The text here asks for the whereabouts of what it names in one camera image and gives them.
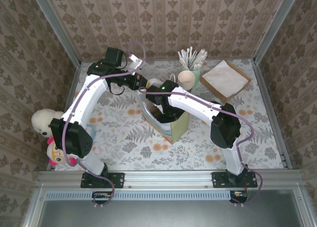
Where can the landscape print paper gift bag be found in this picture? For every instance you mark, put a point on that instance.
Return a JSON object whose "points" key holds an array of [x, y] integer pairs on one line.
{"points": [[177, 132]]}

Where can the white paper napkins stack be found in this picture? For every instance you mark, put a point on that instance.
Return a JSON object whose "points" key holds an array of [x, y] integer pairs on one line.
{"points": [[225, 78]]}

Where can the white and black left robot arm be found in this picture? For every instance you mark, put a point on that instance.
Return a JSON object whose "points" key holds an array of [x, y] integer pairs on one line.
{"points": [[84, 100]]}

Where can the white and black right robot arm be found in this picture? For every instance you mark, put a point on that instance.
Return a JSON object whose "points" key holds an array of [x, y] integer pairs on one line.
{"points": [[193, 103]]}

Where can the stack of green paper cups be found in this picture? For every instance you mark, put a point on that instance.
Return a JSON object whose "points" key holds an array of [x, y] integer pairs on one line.
{"points": [[185, 78]]}

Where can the mint green holder cup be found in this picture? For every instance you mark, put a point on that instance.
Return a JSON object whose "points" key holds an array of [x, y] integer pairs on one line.
{"points": [[197, 74]]}

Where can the bundle of paper-wrapped straws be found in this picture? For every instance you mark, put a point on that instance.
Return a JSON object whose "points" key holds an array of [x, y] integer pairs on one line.
{"points": [[192, 59]]}

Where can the floral patterned tablecloth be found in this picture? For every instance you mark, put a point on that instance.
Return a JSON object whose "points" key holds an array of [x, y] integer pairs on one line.
{"points": [[173, 152]]}

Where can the white teddy bear plush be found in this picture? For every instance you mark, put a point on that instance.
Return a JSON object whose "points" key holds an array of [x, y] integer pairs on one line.
{"points": [[42, 120]]}

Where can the pink striped plush doll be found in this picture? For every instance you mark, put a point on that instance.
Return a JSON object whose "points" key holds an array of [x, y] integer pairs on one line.
{"points": [[55, 157]]}

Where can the grey sheet metal shelf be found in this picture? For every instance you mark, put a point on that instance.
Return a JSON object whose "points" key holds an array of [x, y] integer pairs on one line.
{"points": [[173, 214]]}

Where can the aluminium frame post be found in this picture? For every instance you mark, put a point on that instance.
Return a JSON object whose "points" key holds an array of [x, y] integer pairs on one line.
{"points": [[275, 26], [60, 31]]}

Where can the aluminium mounting rail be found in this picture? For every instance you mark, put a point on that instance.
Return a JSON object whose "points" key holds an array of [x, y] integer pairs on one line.
{"points": [[168, 178]]}

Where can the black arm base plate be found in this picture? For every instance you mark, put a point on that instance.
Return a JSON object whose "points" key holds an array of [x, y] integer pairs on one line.
{"points": [[119, 180], [218, 180]]}

